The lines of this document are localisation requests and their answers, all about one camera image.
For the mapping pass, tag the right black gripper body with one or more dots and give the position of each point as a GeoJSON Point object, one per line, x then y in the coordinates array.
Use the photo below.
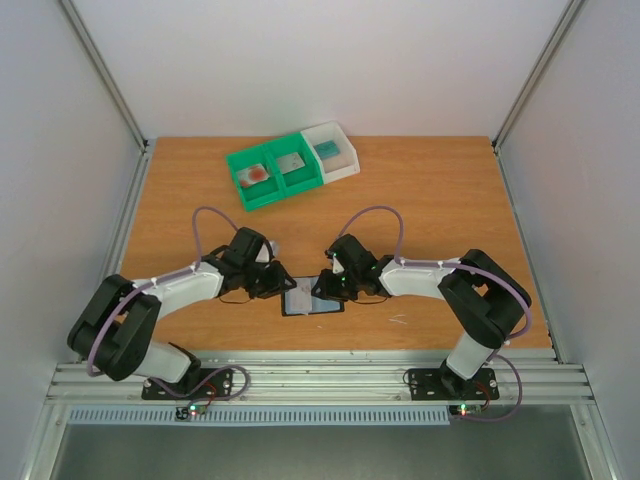
{"type": "Point", "coordinates": [332, 282]}

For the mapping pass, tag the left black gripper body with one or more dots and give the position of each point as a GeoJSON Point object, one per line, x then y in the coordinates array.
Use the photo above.
{"type": "Point", "coordinates": [256, 281]}

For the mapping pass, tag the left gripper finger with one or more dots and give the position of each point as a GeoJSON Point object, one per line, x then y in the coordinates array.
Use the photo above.
{"type": "Point", "coordinates": [266, 293]}
{"type": "Point", "coordinates": [284, 280]}

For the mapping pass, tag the cherry blossom card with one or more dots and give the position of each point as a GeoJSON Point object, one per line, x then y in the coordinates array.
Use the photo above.
{"type": "Point", "coordinates": [290, 162]}
{"type": "Point", "coordinates": [299, 300]}

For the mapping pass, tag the black leather card holder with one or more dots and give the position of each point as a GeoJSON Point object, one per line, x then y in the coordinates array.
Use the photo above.
{"type": "Point", "coordinates": [320, 306]}

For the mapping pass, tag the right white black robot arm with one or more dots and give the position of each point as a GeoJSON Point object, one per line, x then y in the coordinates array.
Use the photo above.
{"type": "Point", "coordinates": [489, 304]}

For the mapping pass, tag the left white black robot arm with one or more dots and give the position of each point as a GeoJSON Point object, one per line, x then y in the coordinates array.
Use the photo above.
{"type": "Point", "coordinates": [114, 331]}

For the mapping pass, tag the teal card in bin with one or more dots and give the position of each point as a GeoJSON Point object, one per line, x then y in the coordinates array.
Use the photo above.
{"type": "Point", "coordinates": [327, 149]}

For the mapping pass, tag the green bin left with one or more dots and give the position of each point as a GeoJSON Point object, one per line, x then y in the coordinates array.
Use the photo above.
{"type": "Point", "coordinates": [260, 195]}

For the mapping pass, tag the green bin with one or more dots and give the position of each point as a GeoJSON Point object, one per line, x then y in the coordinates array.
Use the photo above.
{"type": "Point", "coordinates": [301, 179]}
{"type": "Point", "coordinates": [260, 195]}

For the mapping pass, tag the green bin middle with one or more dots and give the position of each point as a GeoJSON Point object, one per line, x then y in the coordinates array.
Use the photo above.
{"type": "Point", "coordinates": [301, 179]}

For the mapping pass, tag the white bin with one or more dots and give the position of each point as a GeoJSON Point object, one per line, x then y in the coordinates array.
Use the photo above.
{"type": "Point", "coordinates": [337, 168]}

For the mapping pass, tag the left small circuit board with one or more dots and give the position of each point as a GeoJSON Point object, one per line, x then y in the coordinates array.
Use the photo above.
{"type": "Point", "coordinates": [192, 411]}

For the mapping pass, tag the small circuit board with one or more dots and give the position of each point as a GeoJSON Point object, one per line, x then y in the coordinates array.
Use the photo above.
{"type": "Point", "coordinates": [465, 410]}
{"type": "Point", "coordinates": [192, 411]}

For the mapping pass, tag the right small circuit board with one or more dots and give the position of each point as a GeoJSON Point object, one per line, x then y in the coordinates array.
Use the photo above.
{"type": "Point", "coordinates": [465, 410]}

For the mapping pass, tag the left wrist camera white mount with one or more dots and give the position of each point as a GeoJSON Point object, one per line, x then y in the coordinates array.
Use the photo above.
{"type": "Point", "coordinates": [263, 252]}

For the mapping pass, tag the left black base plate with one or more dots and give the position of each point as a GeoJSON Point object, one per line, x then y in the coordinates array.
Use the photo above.
{"type": "Point", "coordinates": [196, 383]}

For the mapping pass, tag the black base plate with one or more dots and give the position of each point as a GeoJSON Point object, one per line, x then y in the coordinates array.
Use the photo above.
{"type": "Point", "coordinates": [196, 383]}
{"type": "Point", "coordinates": [430, 384]}

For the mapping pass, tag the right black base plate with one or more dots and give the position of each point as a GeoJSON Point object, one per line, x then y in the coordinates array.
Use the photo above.
{"type": "Point", "coordinates": [430, 384]}

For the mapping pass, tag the aluminium frame rail front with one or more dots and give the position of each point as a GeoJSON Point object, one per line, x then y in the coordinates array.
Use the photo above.
{"type": "Point", "coordinates": [347, 377]}

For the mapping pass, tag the grey slotted cable duct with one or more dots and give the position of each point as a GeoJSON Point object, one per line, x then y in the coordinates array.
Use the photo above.
{"type": "Point", "coordinates": [261, 416]}

